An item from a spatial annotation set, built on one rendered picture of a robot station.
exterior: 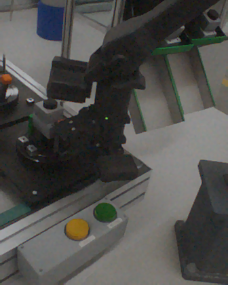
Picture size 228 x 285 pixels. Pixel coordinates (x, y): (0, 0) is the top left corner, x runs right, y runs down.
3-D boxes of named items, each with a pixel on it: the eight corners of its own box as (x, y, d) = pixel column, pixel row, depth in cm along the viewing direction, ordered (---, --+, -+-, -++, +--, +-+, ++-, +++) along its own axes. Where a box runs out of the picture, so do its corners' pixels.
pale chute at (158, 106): (174, 124, 95) (185, 121, 92) (135, 134, 89) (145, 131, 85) (144, 25, 97) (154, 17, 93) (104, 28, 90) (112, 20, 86)
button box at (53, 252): (124, 236, 73) (129, 216, 70) (38, 296, 60) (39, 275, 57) (102, 215, 77) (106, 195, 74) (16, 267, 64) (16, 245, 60)
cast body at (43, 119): (65, 133, 78) (68, 106, 74) (49, 140, 75) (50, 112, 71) (43, 115, 82) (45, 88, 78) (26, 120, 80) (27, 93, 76)
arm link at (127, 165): (113, 79, 66) (81, 79, 65) (148, 139, 52) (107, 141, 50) (107, 116, 71) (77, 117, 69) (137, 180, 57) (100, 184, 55)
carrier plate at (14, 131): (119, 165, 84) (121, 158, 83) (31, 210, 69) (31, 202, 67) (58, 116, 96) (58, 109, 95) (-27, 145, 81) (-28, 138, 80)
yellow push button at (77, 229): (91, 235, 66) (93, 228, 65) (74, 245, 63) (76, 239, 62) (78, 221, 68) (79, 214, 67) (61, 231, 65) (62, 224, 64)
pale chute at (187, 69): (205, 109, 105) (216, 106, 101) (172, 118, 98) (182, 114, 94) (178, 20, 106) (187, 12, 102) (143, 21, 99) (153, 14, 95)
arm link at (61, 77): (134, 32, 55) (58, 20, 55) (134, 52, 48) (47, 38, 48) (122, 96, 61) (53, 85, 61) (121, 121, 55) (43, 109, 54)
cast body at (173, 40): (175, 49, 83) (191, 28, 77) (161, 53, 80) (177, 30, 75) (155, 23, 85) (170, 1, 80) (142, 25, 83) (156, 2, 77)
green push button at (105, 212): (118, 218, 70) (120, 211, 69) (103, 227, 68) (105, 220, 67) (104, 205, 72) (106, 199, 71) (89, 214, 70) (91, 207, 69)
